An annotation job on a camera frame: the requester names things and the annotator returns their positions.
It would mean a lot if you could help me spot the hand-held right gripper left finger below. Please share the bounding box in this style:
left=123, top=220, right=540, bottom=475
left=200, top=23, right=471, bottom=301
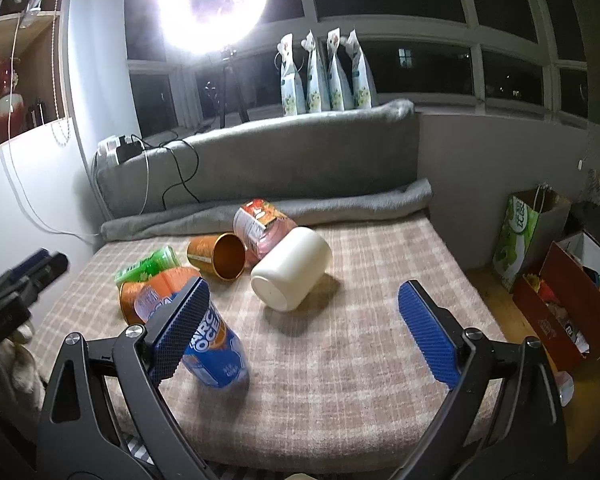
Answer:
left=36, top=276, right=217, bottom=480

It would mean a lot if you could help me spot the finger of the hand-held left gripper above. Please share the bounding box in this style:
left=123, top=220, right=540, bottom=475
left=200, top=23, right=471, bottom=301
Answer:
left=26, top=253, right=70, bottom=289
left=2, top=248, right=52, bottom=282

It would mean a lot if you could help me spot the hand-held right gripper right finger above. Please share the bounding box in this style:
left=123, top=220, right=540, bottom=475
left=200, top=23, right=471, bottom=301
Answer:
left=397, top=280, right=570, bottom=480

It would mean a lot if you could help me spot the white cup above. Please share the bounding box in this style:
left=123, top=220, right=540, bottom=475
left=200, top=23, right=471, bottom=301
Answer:
left=250, top=226, right=334, bottom=312

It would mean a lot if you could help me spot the gold metal cup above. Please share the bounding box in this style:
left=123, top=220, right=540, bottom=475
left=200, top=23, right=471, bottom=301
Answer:
left=186, top=232, right=247, bottom=281

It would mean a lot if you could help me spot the blue and orange drink bottle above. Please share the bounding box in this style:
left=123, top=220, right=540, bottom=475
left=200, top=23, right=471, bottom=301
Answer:
left=119, top=266, right=251, bottom=390

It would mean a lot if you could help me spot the white cloth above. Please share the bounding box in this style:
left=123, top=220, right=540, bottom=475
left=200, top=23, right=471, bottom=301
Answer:
left=0, top=324, right=47, bottom=413

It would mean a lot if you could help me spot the plaid blanket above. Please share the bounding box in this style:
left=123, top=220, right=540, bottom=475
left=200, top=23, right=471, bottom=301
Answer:
left=27, top=214, right=507, bottom=467

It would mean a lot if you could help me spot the white power strip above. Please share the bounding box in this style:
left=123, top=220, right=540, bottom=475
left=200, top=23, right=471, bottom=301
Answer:
left=96, top=135, right=123, bottom=167

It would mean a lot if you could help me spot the pink jar with printed label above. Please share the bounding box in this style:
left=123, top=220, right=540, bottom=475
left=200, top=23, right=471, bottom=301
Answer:
left=232, top=199, right=299, bottom=267

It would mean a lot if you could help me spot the red cardboard box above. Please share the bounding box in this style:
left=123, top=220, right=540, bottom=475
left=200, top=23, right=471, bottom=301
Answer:
left=512, top=231, right=600, bottom=374

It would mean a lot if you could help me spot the green paper bag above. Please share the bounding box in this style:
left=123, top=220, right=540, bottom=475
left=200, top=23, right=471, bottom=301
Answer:
left=492, top=186, right=572, bottom=294

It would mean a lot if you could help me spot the black charger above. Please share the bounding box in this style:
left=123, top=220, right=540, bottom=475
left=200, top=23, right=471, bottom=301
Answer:
left=117, top=133, right=146, bottom=164

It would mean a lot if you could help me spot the small black device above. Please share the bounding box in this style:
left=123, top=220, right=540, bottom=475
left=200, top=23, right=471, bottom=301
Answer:
left=25, top=99, right=47, bottom=129

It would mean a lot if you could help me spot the red and white jar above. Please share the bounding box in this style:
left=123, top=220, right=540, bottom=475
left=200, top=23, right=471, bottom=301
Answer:
left=0, top=57, right=24, bottom=144

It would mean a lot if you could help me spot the grey rolled blanket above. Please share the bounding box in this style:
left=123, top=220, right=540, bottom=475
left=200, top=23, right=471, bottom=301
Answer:
left=100, top=178, right=434, bottom=242

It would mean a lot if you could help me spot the dark bag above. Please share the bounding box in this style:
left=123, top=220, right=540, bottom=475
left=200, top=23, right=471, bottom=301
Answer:
left=564, top=200, right=600, bottom=248

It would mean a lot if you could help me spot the grey folded blanket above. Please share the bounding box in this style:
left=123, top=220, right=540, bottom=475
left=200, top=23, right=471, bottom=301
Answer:
left=94, top=99, right=421, bottom=220

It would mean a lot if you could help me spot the black tripod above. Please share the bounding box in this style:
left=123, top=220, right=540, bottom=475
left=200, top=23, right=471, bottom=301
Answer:
left=204, top=46, right=251, bottom=130

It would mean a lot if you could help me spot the white clip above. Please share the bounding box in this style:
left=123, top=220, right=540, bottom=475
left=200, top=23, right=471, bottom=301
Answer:
left=19, top=0, right=46, bottom=29

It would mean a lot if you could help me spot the white printed pouch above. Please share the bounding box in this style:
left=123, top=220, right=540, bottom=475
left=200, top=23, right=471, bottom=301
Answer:
left=302, top=30, right=331, bottom=114
left=346, top=30, right=378, bottom=110
left=326, top=27, right=355, bottom=111
left=279, top=33, right=309, bottom=117

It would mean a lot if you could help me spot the white cable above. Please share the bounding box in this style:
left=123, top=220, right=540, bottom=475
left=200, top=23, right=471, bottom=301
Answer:
left=0, top=0, right=97, bottom=237

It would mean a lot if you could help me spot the black cable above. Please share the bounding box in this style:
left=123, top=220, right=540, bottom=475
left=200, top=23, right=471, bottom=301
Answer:
left=142, top=139, right=201, bottom=211

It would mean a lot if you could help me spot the wooden wall shelf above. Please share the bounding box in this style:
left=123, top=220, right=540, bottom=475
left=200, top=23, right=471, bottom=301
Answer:
left=0, top=0, right=74, bottom=152

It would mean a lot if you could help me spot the ring light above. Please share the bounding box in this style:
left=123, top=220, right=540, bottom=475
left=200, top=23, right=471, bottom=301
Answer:
left=157, top=0, right=272, bottom=55

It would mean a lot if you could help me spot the window frame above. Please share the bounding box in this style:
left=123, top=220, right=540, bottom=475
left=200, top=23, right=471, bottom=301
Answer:
left=124, top=0, right=598, bottom=133

